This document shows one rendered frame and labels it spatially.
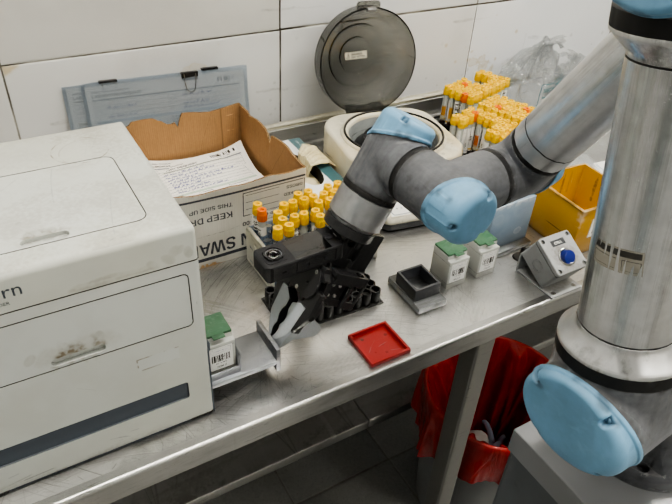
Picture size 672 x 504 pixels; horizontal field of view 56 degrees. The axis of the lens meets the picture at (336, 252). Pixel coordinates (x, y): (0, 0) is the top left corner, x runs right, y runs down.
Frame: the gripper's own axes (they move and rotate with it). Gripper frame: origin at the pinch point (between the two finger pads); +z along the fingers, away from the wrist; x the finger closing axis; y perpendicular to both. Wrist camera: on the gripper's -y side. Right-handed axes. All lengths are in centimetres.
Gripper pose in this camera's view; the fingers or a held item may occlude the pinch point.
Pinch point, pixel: (271, 339)
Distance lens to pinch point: 89.5
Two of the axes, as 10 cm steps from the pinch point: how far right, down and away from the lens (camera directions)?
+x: -5.0, -5.4, 6.8
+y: 7.2, 1.7, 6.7
